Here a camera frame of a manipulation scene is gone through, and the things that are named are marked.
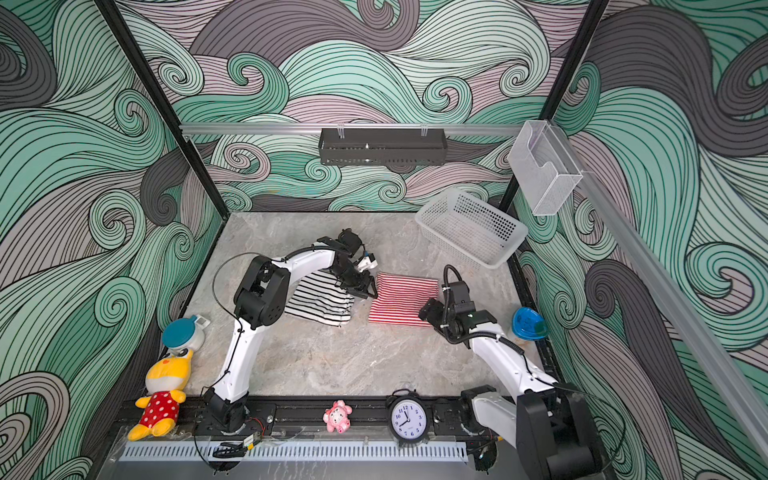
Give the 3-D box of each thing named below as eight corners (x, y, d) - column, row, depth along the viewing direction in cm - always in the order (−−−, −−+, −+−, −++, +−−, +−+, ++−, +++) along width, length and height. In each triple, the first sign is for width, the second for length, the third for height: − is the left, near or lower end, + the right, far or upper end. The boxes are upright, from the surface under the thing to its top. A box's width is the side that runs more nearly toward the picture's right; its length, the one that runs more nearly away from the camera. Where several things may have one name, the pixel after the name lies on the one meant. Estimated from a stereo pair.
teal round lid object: (174, 360, 85) (159, 350, 79) (180, 331, 90) (165, 321, 84) (207, 352, 86) (194, 342, 80) (210, 324, 92) (198, 313, 86)
